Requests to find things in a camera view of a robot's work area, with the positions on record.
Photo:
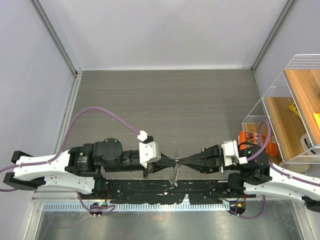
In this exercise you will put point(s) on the white wire shelf rack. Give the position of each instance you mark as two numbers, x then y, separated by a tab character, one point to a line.
299	82

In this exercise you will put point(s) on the white slotted cable duct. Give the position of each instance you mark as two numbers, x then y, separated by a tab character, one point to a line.
185	206

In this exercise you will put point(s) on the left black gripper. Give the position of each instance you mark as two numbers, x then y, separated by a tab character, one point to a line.
165	161

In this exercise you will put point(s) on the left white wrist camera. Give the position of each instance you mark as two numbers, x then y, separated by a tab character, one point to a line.
149	151

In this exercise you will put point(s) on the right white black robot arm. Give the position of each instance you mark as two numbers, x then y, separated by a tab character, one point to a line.
253	174

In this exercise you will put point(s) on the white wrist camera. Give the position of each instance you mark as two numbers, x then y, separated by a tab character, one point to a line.
231	154
149	151

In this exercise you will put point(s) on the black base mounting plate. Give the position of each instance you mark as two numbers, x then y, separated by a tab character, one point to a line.
160	191

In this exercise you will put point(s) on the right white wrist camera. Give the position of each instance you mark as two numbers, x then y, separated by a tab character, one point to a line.
231	154

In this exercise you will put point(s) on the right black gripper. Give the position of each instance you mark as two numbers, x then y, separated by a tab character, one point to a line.
209	160

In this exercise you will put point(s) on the yellow packet on shelf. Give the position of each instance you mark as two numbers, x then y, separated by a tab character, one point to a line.
294	109

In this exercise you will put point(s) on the white device on shelf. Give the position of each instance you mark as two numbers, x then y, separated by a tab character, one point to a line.
306	145

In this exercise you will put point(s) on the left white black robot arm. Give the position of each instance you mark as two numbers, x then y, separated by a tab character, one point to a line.
80	168

